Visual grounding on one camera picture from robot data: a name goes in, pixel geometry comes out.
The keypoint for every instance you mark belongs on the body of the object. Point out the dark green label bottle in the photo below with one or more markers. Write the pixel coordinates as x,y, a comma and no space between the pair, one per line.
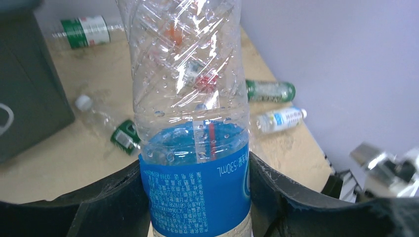
110,123

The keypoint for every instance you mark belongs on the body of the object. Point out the dark green trash bin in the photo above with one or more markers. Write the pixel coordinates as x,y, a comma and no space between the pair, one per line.
33,103

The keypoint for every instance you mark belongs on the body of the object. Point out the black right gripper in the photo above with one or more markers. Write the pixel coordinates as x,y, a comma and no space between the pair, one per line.
343,186

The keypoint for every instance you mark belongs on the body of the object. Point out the green white label bottle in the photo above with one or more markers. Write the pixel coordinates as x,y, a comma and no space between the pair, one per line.
85,32

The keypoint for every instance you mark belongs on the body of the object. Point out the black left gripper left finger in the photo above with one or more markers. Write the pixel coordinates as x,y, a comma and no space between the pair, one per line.
114,206

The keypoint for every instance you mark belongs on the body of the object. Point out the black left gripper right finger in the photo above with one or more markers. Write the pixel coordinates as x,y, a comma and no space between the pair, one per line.
282,207

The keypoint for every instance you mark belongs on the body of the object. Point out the light label bottle by wall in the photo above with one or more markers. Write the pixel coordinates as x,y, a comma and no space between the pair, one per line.
279,120

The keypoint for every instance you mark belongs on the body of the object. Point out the blue label water bottle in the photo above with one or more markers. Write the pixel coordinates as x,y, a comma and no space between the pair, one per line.
194,159

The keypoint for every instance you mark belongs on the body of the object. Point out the red white label bottle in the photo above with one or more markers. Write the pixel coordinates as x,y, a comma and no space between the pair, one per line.
200,76

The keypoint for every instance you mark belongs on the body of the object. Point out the green bottle by wall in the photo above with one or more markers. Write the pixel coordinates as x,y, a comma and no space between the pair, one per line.
270,91

